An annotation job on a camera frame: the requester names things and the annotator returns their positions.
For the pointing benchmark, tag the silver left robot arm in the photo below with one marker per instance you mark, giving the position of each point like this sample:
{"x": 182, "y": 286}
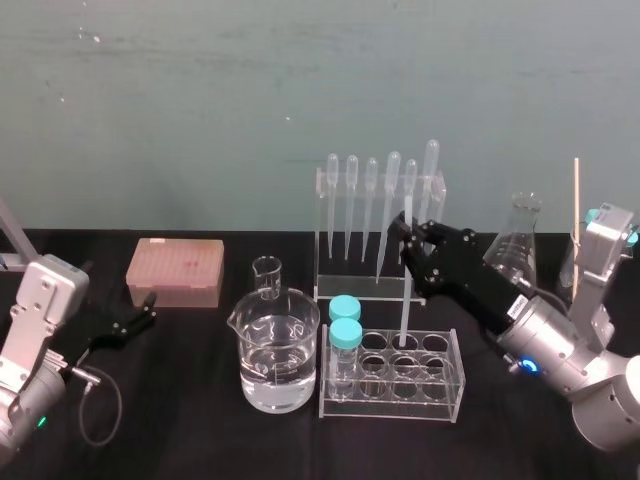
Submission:
{"x": 35, "y": 340}

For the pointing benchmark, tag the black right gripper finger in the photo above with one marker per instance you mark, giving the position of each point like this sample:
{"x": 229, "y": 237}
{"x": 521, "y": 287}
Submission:
{"x": 419, "y": 230}
{"x": 421, "y": 262}

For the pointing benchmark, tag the clear acrylic test tube rack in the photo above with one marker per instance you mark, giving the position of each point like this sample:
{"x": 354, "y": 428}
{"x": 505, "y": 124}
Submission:
{"x": 430, "y": 395}

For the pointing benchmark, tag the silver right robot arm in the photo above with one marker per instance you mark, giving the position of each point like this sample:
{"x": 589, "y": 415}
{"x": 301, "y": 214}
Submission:
{"x": 590, "y": 345}

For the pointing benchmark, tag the pink pipette tip box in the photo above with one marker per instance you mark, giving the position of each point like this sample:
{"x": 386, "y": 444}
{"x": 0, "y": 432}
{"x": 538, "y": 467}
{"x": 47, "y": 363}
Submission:
{"x": 175, "y": 270}

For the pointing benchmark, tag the black table cloth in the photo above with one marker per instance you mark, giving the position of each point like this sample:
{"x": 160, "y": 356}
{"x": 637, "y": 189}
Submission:
{"x": 200, "y": 430}

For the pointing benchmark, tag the clear acrylic pipette stand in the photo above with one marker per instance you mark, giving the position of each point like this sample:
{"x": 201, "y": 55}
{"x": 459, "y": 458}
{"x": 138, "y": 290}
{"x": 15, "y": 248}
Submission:
{"x": 350, "y": 287}

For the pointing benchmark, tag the large glass beaker with water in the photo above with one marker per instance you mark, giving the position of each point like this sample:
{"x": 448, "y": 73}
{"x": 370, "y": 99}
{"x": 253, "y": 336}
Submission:
{"x": 275, "y": 360}

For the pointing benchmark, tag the teal capped clear vial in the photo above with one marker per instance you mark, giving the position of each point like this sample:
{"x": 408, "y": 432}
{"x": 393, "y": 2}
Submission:
{"x": 345, "y": 345}
{"x": 345, "y": 306}

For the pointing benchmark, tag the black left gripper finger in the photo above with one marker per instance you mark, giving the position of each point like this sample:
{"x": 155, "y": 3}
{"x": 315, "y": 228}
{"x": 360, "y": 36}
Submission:
{"x": 136, "y": 310}
{"x": 134, "y": 326}

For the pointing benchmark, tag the clear glass conical flask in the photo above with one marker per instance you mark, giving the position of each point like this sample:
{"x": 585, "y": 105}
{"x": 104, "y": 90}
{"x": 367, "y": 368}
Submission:
{"x": 517, "y": 240}

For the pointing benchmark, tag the teal capped bottle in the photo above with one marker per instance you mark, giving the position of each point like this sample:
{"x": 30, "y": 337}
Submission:
{"x": 592, "y": 215}
{"x": 633, "y": 235}

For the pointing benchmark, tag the thin wooden stick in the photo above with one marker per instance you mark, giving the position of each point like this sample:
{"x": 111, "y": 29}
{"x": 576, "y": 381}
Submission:
{"x": 577, "y": 200}

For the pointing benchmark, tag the small empty glass beaker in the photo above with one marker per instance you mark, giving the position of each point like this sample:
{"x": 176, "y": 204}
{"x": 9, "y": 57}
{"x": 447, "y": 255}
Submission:
{"x": 266, "y": 280}

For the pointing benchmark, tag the grey metal stand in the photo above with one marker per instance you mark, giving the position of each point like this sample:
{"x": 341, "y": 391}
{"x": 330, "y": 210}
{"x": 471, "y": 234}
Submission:
{"x": 15, "y": 235}

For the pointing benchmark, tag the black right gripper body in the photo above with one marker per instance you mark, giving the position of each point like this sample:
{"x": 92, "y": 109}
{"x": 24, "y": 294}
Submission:
{"x": 470, "y": 280}

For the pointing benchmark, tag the small clear glass vessel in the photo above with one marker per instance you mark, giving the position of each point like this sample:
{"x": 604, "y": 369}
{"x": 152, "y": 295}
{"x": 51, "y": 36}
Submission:
{"x": 567, "y": 265}

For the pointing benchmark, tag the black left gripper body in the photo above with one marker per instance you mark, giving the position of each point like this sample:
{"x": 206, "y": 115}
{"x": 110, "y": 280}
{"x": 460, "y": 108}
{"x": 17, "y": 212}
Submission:
{"x": 97, "y": 347}

